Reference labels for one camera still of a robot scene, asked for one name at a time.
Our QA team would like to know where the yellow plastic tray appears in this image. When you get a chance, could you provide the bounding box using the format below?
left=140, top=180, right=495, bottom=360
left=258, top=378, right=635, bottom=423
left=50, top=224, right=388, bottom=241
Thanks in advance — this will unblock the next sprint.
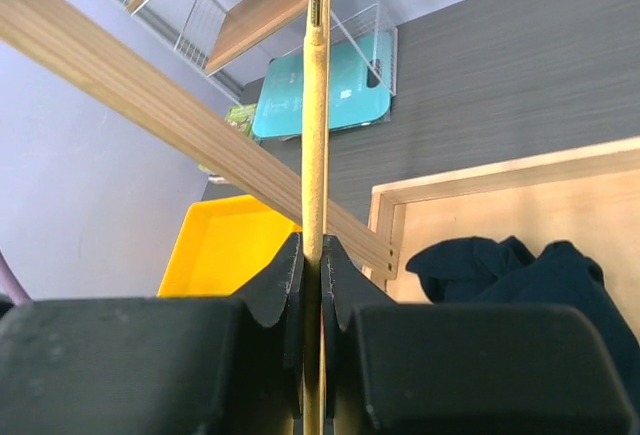
left=157, top=195, right=301, bottom=297

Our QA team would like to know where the teal cutting board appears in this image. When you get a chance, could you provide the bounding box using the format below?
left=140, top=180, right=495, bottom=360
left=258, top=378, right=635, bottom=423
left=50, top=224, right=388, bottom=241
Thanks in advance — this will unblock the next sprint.
left=251, top=29, right=394, bottom=140

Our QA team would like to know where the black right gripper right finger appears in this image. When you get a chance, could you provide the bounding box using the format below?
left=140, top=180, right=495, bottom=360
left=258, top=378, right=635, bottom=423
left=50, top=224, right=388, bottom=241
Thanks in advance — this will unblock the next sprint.
left=321, top=236, right=635, bottom=434

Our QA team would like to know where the yellow clothes hanger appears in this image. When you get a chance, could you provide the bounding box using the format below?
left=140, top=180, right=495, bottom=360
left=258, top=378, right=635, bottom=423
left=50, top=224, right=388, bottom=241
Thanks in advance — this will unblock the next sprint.
left=301, top=0, right=331, bottom=434

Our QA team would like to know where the navy maroon tank top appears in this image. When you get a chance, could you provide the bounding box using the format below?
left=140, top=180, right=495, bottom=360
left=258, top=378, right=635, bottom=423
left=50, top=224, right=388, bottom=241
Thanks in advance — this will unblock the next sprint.
left=405, top=236, right=639, bottom=408

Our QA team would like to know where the wooden clothes rack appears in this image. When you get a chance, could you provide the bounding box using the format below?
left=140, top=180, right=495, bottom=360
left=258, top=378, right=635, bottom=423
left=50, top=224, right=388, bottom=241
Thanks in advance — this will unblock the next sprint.
left=1, top=0, right=639, bottom=323

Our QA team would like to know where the white wire shelf unit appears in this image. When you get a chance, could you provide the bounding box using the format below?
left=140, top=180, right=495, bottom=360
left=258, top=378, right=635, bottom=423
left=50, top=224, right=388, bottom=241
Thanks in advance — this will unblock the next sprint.
left=114, top=0, right=397, bottom=101

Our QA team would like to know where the green paperback book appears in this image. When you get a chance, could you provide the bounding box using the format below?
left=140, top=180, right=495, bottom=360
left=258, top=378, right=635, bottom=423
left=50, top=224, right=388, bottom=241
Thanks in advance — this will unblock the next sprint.
left=198, top=103, right=261, bottom=184

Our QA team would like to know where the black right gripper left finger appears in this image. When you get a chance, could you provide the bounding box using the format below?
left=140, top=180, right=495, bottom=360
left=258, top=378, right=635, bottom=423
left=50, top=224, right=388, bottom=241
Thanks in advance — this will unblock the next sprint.
left=1, top=234, right=303, bottom=434

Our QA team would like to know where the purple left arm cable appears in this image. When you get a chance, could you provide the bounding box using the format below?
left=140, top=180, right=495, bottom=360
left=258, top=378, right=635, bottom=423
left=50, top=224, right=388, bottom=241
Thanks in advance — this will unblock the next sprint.
left=0, top=249, right=31, bottom=306

